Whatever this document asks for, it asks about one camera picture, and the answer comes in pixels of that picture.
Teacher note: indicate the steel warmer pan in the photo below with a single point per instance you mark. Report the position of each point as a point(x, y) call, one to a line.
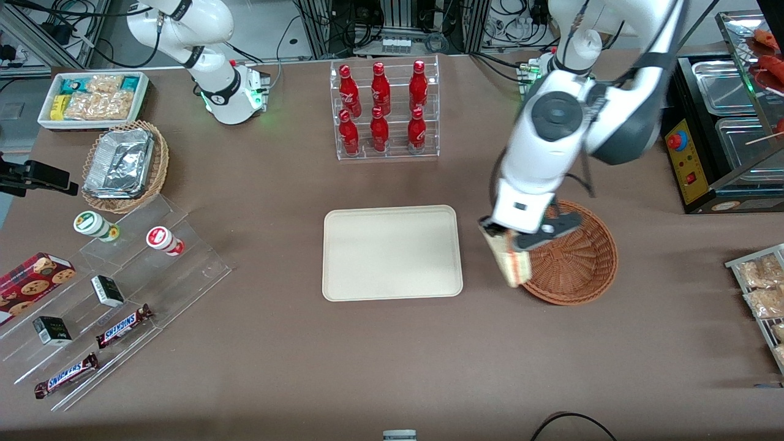
point(744, 144)
point(723, 86)

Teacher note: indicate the tray of packaged snacks right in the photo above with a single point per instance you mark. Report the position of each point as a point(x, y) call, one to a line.
point(759, 324)

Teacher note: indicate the beige rectangular tray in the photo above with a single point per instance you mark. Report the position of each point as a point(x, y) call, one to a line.
point(392, 252)

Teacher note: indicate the red cola bottle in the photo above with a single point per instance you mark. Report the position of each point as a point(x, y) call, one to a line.
point(380, 89)
point(349, 92)
point(379, 131)
point(416, 131)
point(418, 86)
point(349, 135)

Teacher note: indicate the snickers bar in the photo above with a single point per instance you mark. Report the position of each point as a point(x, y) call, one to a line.
point(122, 326)
point(66, 375)

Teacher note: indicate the red lid yogurt cup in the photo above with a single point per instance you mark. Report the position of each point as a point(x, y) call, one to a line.
point(162, 239)

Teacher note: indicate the clear acrylic stepped stand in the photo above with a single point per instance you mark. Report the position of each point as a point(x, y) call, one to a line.
point(184, 272)

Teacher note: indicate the grey device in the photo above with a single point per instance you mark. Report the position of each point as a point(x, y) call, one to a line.
point(399, 435)

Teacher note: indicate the small black box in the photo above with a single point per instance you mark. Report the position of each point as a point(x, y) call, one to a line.
point(108, 291)
point(52, 331)

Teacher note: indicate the teal snack packet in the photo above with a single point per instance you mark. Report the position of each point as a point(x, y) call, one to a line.
point(130, 82)
point(75, 86)

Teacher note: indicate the white power strip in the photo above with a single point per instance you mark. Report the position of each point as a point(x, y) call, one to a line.
point(395, 45)

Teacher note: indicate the aluminium foil container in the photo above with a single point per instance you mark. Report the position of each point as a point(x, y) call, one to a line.
point(119, 162)

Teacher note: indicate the green lid yogurt cup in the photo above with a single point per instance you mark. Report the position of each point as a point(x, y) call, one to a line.
point(92, 224)

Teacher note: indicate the clear acrylic bottle rack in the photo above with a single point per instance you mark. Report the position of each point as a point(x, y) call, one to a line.
point(398, 138)

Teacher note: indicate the white snack bin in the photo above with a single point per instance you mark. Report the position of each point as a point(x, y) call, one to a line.
point(142, 101)

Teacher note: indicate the clear cracker bag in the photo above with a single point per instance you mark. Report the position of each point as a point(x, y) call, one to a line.
point(104, 83)
point(101, 105)

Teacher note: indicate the black food warmer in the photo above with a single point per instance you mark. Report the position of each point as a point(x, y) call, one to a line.
point(695, 171)

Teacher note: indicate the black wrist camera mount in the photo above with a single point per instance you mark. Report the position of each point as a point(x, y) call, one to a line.
point(565, 223)

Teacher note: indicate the brown wicker basket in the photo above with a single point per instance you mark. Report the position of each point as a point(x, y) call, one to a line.
point(582, 269)

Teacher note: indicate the clear snack bag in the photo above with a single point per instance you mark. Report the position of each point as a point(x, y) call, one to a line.
point(779, 332)
point(765, 302)
point(780, 354)
point(759, 272)

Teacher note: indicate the black camera clamp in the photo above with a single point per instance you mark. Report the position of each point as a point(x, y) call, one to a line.
point(43, 176)

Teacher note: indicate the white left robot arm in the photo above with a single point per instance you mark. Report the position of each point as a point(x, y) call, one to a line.
point(551, 122)

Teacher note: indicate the yellow snack packet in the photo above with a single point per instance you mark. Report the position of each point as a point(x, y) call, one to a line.
point(58, 107)

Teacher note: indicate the red cookie box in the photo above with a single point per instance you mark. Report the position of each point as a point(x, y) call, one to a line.
point(30, 285)

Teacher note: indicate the light wicker basket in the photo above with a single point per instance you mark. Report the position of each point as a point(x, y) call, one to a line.
point(160, 165)

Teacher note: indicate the aluminium frame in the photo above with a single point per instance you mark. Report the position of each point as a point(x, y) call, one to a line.
point(55, 37)

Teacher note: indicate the triangular sandwich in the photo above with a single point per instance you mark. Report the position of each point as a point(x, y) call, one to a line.
point(513, 264)

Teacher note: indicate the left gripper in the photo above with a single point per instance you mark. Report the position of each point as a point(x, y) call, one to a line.
point(492, 229)

